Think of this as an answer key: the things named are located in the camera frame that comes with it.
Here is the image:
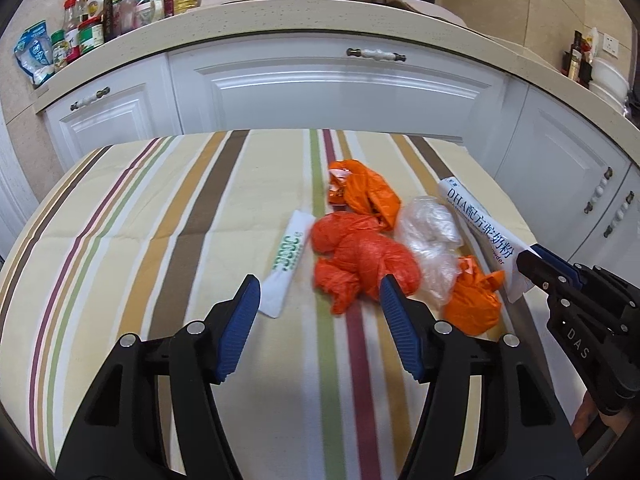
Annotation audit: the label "cluster of seasoning bottles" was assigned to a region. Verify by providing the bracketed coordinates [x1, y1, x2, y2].
[62, 0, 166, 63]

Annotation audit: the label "white milk powder packet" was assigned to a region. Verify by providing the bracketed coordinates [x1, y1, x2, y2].
[437, 176, 533, 303]

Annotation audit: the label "dark glass bottle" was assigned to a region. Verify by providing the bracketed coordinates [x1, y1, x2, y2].
[567, 30, 583, 80]

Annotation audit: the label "clear plastic bag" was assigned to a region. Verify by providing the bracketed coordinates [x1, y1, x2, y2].
[395, 196, 463, 308]

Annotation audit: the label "long drawer handle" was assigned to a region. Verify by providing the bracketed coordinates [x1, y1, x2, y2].
[346, 47, 407, 62]

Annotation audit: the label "small orange plastic bag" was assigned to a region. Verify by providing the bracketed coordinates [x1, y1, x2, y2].
[327, 159, 402, 232]

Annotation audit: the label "vertical cabinet handle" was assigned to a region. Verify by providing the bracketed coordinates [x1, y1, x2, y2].
[584, 166, 613, 213]
[602, 192, 631, 237]

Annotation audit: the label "large orange plastic bag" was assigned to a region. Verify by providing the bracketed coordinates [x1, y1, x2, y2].
[310, 211, 420, 316]

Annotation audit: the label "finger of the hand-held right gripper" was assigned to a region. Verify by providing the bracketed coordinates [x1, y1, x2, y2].
[516, 250, 566, 292]
[530, 244, 586, 283]

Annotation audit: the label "white kitchen cabinet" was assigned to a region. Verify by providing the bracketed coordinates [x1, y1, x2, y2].
[35, 35, 640, 281]

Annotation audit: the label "white paper sleeve green print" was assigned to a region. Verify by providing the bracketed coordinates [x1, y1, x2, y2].
[257, 210, 315, 319]

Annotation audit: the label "red lid jar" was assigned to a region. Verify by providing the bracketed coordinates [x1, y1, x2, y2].
[77, 16, 105, 56]

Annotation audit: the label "striped tablecloth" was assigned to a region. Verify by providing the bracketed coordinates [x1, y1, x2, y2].
[0, 129, 596, 480]

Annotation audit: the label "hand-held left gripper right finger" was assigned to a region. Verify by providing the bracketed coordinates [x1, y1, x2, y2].
[379, 274, 586, 480]

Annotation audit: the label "green lid jar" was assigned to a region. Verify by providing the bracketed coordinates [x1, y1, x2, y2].
[50, 30, 68, 72]

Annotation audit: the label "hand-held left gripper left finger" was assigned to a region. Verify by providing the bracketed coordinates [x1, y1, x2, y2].
[55, 274, 262, 480]

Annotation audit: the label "short cabinet handle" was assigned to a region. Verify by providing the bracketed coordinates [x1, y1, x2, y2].
[70, 87, 110, 110]

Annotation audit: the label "pale stove cover cloth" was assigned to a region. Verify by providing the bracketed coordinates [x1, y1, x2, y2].
[200, 0, 468, 26]

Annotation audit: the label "blue snack bag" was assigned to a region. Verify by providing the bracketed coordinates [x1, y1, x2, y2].
[14, 21, 55, 86]

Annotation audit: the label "orange plastic bag with knot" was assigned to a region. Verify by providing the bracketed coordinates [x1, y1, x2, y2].
[444, 256, 506, 337]

